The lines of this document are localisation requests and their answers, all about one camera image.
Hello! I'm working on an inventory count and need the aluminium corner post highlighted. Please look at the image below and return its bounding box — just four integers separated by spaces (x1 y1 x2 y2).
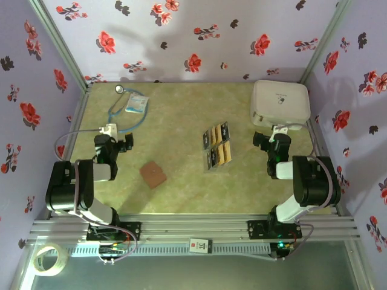
299 0 354 85
27 0 91 91

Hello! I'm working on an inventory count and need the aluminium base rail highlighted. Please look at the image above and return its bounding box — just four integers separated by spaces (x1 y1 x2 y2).
28 214 362 242

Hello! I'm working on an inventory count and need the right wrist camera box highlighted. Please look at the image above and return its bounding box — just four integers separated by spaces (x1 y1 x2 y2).
270 124 290 142

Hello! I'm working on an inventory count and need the grey slotted cable duct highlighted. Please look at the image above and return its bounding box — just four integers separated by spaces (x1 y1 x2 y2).
65 243 272 257

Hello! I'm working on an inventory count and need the grey right arm cable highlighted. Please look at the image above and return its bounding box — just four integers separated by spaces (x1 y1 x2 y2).
272 122 335 262

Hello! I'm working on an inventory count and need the white zip case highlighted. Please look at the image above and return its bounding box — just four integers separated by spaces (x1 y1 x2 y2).
249 80 311 131

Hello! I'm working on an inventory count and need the small controller circuit board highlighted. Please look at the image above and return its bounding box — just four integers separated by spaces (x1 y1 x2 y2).
276 241 296 253
98 244 128 254

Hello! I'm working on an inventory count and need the red white label tag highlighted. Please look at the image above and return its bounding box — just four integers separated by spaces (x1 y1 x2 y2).
189 237 212 254

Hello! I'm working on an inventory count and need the grey left arm cable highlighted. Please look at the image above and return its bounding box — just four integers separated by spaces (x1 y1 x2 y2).
54 128 138 265

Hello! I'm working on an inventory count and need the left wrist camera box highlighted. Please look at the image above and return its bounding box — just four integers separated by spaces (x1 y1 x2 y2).
99 123 119 137

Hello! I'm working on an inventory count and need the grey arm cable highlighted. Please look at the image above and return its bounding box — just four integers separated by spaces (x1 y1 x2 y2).
272 122 335 262
54 128 138 265

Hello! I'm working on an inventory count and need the white blue sealed packet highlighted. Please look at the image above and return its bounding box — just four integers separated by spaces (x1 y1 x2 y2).
125 92 149 114

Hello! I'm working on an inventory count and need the aluminium side rail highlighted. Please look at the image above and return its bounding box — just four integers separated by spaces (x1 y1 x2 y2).
304 83 344 217
47 84 91 220

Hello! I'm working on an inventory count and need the brown leather card holder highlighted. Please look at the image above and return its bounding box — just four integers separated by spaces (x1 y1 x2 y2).
139 161 167 190

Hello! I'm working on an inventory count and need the blue stethoscope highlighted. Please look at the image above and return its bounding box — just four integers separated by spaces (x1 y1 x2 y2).
108 85 149 134

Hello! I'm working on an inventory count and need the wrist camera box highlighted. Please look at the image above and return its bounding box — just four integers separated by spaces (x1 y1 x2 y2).
270 124 290 142
99 123 119 137

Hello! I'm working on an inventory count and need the clear tape roll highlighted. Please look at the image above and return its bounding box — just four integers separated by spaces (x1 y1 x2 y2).
32 242 68 277

